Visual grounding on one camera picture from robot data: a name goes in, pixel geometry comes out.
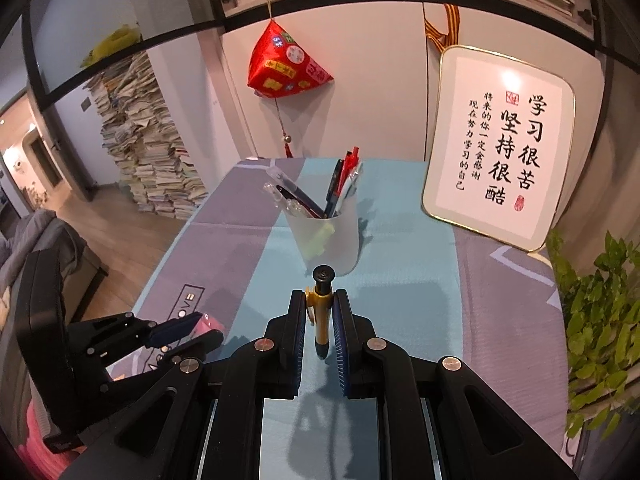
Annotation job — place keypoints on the gold medal with ribbon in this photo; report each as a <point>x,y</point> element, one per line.
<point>442,27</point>

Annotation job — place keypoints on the red pen with clear grip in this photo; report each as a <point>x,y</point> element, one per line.
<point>350,162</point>

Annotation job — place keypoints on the pink sleeve forearm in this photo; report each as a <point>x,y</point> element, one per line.
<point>40,461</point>

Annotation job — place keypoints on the blue grey tablecloth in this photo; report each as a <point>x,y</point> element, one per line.
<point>433,289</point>

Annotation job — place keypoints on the dark blue clear pen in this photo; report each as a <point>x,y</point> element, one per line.
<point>348,189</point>

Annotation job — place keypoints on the green potted plant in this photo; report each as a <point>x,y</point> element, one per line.
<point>601,316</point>

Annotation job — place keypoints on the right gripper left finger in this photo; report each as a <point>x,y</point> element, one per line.
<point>202,420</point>

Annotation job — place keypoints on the red pyramid hanging ornament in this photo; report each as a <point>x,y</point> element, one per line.
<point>280,67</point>

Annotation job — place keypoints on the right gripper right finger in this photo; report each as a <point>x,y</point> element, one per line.
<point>435,419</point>

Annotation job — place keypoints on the red black pen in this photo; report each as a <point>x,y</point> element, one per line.
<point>308,203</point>

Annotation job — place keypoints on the green highlighter pen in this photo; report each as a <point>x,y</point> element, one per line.
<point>315,244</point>

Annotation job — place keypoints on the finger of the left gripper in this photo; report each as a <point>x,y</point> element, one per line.
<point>172,329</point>
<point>150,364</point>

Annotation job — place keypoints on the framed calligraphy sign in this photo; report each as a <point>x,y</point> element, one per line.
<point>502,139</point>

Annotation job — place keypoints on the yellow black pen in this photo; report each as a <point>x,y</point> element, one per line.
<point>319,302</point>

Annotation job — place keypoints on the frosted plastic pen cup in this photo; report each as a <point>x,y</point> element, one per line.
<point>333,242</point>

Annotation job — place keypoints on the stack of papers on floor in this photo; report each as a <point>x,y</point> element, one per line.
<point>143,140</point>

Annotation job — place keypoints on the pink teal eraser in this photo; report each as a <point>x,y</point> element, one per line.
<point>207,323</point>

